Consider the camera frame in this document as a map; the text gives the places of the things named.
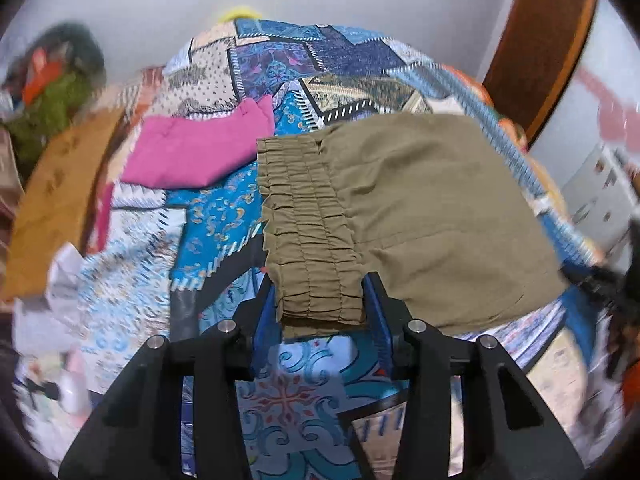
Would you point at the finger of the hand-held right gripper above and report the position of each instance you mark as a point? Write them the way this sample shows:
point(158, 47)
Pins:
point(602, 285)

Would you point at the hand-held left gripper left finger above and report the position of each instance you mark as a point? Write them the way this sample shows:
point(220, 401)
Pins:
point(265, 311)

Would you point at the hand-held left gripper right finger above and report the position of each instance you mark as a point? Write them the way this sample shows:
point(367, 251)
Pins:
point(374, 305)

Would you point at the olive green pants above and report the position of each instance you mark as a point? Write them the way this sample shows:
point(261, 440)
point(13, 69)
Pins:
point(415, 210)

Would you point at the white cabinet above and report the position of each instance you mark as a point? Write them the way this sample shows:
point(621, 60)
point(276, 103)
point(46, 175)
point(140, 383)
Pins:
point(597, 195)

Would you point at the blue patchwork printed bedsheet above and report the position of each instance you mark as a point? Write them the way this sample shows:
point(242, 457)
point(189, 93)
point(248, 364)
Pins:
point(280, 220)

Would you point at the pink folded cloth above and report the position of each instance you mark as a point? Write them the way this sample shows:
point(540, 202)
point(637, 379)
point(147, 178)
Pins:
point(197, 147)

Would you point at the white crumpled cloth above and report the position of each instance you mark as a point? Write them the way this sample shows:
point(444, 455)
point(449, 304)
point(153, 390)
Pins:
point(52, 305)

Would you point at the wooden door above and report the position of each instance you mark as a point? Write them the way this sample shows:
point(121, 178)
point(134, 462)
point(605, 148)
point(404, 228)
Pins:
point(542, 55)

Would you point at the mustard yellow printed cloth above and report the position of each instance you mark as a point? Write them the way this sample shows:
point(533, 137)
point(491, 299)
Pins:
point(55, 195)

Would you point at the green and orange cloth pile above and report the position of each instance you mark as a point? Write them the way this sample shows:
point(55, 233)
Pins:
point(52, 85)

